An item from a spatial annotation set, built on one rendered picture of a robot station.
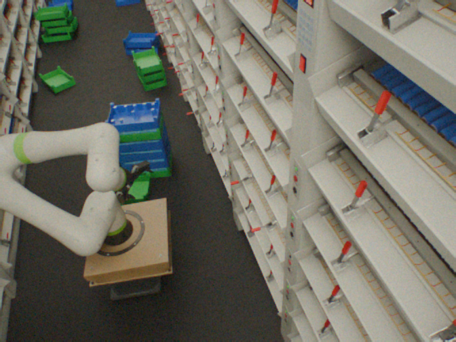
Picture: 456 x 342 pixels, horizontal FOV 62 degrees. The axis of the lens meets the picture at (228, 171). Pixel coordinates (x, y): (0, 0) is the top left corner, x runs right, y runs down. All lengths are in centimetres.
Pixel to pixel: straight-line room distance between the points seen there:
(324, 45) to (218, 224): 163
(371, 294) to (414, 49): 57
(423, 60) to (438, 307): 40
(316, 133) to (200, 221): 150
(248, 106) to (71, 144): 63
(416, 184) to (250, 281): 148
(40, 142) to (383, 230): 116
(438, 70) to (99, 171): 105
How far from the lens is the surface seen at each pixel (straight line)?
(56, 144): 145
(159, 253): 170
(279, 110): 106
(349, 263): 96
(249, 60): 129
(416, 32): 56
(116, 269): 172
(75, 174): 280
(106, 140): 132
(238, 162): 176
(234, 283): 200
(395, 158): 65
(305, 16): 75
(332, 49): 74
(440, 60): 51
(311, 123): 82
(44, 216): 155
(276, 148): 120
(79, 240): 156
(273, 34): 99
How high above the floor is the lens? 175
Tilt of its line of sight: 44 degrees down
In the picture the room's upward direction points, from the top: 6 degrees counter-clockwise
